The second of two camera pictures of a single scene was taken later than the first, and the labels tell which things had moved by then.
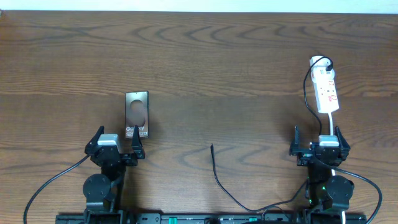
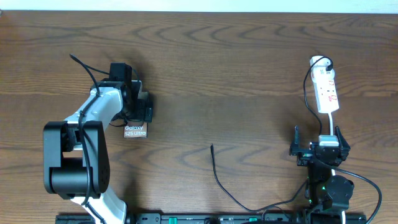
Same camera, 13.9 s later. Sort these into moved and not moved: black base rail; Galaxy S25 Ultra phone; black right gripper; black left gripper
Moved: black left gripper
Not moved: black base rail; Galaxy S25 Ultra phone; black right gripper
